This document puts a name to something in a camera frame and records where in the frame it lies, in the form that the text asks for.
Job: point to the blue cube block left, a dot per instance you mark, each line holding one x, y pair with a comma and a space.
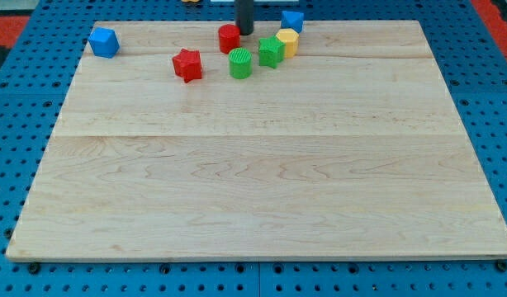
104, 42

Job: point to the yellow hexagon block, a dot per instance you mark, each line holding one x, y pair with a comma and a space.
290, 39

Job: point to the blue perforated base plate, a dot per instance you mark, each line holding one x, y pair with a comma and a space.
40, 59

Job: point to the blue cube block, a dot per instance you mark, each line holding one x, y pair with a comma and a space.
292, 20
104, 42

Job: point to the green cylinder block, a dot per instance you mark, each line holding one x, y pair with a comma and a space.
240, 62

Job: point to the green star block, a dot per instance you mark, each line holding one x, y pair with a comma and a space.
270, 51

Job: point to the red cylinder block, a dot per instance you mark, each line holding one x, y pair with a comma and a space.
229, 38

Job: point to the blue cube block right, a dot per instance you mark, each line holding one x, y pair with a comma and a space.
292, 20

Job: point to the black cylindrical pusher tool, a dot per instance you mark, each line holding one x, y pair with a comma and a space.
244, 16

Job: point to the wooden board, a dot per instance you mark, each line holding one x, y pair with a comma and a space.
352, 150

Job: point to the red star block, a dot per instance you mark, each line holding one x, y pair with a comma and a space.
187, 65

